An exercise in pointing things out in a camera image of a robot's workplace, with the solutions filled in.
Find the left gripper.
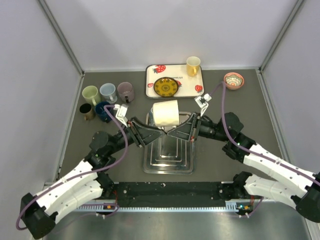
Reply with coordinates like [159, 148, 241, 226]
[107, 116, 165, 155]

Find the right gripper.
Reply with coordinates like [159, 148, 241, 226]
[168, 111, 230, 142]

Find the grey blue mug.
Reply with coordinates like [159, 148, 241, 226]
[148, 108, 154, 125]

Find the cream mug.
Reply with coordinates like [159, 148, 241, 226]
[152, 100, 180, 127]

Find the purple mug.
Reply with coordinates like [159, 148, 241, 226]
[117, 82, 135, 104]

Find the dark blue mug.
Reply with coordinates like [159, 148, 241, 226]
[94, 101, 112, 123]

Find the light blue white mug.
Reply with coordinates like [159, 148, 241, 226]
[99, 83, 118, 104]

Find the brown striped cup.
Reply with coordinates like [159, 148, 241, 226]
[79, 103, 96, 121]

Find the green mug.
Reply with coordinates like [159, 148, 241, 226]
[81, 85, 102, 106]

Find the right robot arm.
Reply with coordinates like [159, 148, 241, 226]
[167, 112, 320, 223]

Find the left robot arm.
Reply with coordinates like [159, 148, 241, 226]
[16, 117, 166, 240]

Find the yellow mug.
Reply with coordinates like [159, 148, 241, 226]
[186, 56, 201, 77]

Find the metal tray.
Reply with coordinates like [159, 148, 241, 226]
[143, 135, 196, 175]

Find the strawberry serving tray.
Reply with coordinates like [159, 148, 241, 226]
[145, 64, 205, 99]

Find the yellow patterned plate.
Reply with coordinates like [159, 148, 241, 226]
[153, 77, 179, 98]

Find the pink patterned bowl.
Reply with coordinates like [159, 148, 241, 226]
[223, 72, 245, 90]

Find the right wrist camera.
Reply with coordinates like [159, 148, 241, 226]
[194, 93, 212, 117]

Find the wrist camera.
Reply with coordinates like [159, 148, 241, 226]
[113, 104, 129, 127]
[194, 93, 212, 117]

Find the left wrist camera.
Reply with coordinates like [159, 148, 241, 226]
[113, 104, 129, 127]

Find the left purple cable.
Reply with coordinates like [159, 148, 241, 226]
[16, 104, 130, 231]

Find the aluminium frame rail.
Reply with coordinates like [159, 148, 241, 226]
[74, 189, 301, 213]

